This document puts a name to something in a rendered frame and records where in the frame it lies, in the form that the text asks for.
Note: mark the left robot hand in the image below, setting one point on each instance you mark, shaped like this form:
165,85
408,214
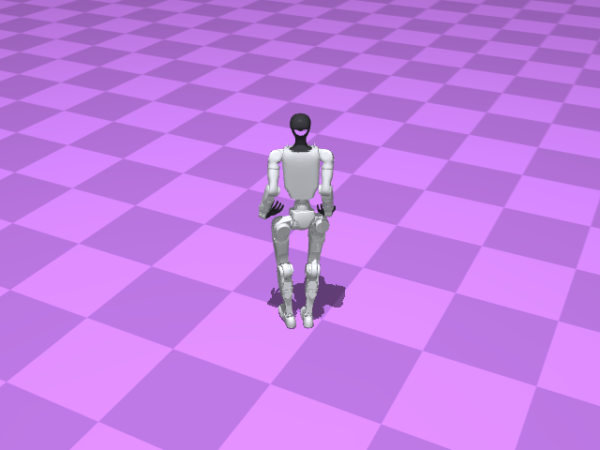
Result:
274,211

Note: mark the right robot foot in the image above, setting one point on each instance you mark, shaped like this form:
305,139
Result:
307,320

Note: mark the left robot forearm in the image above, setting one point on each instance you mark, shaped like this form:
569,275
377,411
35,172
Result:
266,203

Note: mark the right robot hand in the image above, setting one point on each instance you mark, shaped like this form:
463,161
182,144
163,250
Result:
321,211

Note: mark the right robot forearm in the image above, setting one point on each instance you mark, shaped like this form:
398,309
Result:
327,203

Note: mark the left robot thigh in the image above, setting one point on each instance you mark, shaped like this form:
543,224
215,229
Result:
281,227

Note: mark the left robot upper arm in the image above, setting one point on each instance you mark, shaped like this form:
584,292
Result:
273,172

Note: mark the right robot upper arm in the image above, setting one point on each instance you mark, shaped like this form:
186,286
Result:
327,157

